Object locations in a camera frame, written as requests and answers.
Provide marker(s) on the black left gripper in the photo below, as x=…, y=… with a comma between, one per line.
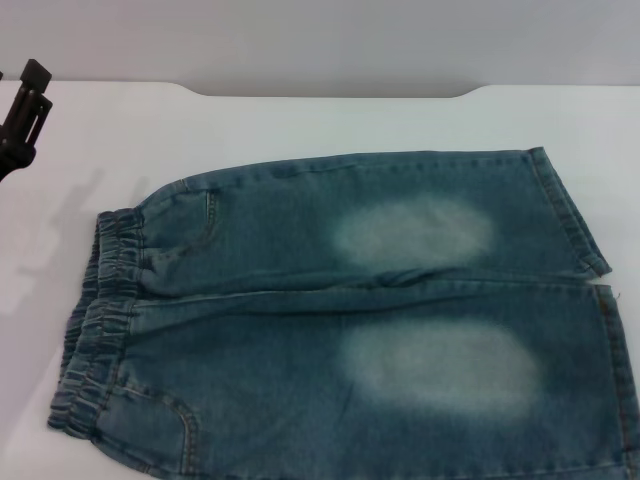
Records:
x=12, y=160

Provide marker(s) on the blue denim shorts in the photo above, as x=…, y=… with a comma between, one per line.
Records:
x=300, y=350

